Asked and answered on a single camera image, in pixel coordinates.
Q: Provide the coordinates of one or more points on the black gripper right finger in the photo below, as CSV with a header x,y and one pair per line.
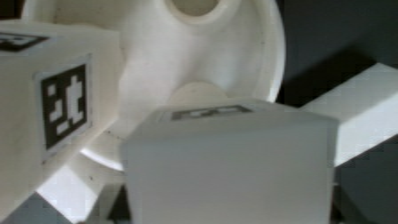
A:
x,y
342,207

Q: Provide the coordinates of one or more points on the white right fence rail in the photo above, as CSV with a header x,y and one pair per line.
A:
x,y
361,104

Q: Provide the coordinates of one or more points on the white stool leg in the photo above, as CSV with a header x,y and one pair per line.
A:
x,y
230,165
61,67

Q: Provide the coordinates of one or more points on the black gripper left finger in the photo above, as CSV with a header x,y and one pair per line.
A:
x,y
111,210

